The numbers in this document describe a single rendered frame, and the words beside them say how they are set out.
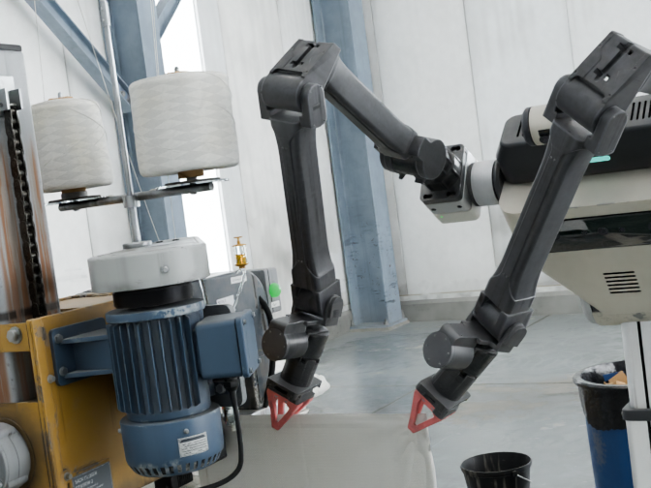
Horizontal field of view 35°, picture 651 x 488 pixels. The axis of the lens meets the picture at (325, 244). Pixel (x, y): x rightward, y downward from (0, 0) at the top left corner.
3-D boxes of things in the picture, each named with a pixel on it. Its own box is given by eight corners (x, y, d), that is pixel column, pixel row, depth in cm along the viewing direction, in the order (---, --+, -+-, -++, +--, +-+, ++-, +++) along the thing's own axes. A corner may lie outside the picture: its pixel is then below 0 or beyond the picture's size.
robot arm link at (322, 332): (337, 329, 180) (315, 314, 184) (313, 332, 175) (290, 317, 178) (325, 363, 182) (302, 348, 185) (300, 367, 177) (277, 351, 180)
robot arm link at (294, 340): (345, 295, 178) (308, 284, 183) (303, 298, 169) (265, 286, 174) (333, 361, 180) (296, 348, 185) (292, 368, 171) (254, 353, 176)
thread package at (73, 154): (133, 185, 182) (119, 91, 181) (76, 190, 170) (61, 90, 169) (72, 194, 190) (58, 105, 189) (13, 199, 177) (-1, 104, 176)
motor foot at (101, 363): (154, 368, 159) (146, 313, 159) (102, 385, 149) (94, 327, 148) (108, 370, 164) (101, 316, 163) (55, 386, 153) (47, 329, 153)
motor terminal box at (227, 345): (265, 381, 159) (254, 307, 159) (255, 395, 149) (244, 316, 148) (213, 386, 160) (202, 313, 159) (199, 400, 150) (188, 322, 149)
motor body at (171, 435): (246, 453, 159) (224, 294, 157) (186, 483, 145) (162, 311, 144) (170, 451, 166) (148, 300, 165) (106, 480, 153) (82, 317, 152)
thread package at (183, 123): (262, 168, 170) (247, 66, 169) (201, 173, 155) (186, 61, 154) (182, 180, 178) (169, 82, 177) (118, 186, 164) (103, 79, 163)
